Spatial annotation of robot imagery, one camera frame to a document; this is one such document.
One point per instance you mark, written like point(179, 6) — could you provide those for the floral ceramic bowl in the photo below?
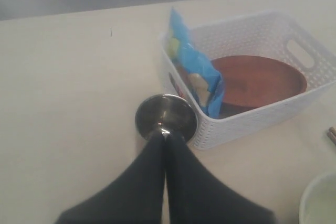
point(317, 203)

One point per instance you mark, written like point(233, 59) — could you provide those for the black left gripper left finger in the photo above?
point(136, 196)

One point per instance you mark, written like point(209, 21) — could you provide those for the dark plate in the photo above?
point(253, 81)

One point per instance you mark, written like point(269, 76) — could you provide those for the wooden chopstick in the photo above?
point(332, 130)
point(331, 137)

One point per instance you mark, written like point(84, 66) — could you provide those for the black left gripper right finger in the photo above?
point(197, 196)

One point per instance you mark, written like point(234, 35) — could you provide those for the blue snack packet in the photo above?
point(204, 81)

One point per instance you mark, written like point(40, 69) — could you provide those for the white perforated plastic basket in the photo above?
point(271, 34)

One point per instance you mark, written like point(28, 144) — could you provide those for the shiny steel cup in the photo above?
point(166, 113)

